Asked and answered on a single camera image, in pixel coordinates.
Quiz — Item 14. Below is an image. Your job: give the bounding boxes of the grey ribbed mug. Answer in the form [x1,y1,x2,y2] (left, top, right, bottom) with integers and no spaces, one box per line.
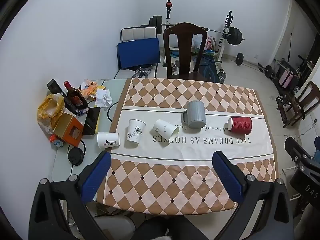
[181,100,207,128]

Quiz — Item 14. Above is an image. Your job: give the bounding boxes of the black phone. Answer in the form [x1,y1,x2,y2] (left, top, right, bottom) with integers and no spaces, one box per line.
[82,107,101,136]

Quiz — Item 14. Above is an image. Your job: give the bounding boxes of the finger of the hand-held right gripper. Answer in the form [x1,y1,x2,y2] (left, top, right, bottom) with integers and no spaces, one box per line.
[284,136,313,162]

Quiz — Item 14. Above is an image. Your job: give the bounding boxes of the orange cardboard box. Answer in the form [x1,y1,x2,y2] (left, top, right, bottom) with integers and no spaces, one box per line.
[53,112,84,148]

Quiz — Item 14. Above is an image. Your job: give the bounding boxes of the amber liquor bottle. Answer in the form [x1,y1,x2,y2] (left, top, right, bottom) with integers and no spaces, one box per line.
[63,81,89,110]

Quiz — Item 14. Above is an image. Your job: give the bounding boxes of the grey stool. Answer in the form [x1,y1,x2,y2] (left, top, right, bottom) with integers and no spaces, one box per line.
[94,216,136,240]

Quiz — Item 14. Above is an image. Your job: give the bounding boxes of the small barbell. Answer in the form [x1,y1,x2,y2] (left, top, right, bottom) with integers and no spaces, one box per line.
[234,52,270,71]

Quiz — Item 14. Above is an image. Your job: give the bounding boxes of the red ribbed paper cup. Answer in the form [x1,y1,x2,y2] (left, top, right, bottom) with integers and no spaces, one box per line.
[227,116,252,135]

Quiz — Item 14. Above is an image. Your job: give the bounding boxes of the blue board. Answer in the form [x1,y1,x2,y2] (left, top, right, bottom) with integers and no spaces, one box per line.
[117,37,161,70]

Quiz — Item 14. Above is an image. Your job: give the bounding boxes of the yellow plastic bag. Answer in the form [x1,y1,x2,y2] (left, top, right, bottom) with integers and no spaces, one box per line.
[37,93,66,135]

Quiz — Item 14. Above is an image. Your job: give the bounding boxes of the checked brown tablecloth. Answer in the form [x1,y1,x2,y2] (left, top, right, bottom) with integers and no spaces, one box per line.
[96,77,279,216]

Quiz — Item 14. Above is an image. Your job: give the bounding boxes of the crumpled white tissue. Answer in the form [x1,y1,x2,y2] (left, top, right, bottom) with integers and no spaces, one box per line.
[95,88,114,106]

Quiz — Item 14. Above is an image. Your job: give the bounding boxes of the dark wooden chair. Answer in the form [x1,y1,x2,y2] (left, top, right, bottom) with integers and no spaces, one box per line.
[163,23,208,82]

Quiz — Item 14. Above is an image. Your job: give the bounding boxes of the white paper cup black brushstroke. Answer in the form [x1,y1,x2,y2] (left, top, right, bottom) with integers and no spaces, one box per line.
[97,131,121,150]

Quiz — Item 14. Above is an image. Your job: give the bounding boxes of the white paper cup small print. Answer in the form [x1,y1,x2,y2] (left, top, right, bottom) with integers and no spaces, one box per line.
[153,119,180,142]

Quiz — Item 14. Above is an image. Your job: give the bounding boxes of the blue exercise mat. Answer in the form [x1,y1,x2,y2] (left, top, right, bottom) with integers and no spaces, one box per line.
[192,54,218,81]

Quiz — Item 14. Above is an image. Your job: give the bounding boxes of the white pink plastic bag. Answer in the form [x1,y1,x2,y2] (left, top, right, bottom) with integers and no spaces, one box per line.
[204,36,217,52]

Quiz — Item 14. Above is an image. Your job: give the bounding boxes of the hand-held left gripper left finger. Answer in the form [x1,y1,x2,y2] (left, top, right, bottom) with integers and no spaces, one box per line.
[29,151,112,240]

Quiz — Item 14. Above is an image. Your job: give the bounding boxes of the large barbell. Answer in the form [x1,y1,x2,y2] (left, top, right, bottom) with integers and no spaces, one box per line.
[141,16,246,46]

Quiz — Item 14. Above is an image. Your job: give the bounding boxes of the black round disc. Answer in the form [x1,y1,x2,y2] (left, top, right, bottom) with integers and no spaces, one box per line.
[67,147,84,166]

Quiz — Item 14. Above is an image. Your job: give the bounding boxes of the orange blue small packet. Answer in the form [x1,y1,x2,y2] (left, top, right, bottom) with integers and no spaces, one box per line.
[49,134,63,148]

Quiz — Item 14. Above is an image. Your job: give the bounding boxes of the black cable loop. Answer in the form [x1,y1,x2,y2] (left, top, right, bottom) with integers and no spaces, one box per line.
[107,102,121,123]

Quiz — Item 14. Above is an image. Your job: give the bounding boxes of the chrome weight pieces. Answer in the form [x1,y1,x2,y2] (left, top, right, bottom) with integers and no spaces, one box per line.
[132,66,153,79]

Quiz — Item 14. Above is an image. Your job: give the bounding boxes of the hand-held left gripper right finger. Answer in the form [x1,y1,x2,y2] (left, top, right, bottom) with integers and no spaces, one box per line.
[212,151,295,240]

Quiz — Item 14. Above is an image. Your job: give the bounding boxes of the orange snack packet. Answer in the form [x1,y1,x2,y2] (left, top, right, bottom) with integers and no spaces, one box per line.
[79,79,99,98]

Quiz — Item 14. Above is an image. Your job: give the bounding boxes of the white paper cup plant print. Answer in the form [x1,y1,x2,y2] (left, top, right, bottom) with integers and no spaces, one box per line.
[126,119,146,146]

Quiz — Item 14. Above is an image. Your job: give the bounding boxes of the white padded chair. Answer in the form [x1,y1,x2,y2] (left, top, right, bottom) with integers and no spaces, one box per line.
[120,26,158,43]

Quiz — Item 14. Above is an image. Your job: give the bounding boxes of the white barbell rack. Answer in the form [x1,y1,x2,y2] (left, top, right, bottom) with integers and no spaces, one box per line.
[162,0,233,68]

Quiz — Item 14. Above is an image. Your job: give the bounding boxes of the brown wooden chair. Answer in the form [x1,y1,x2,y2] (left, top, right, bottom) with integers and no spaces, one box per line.
[276,81,320,128]

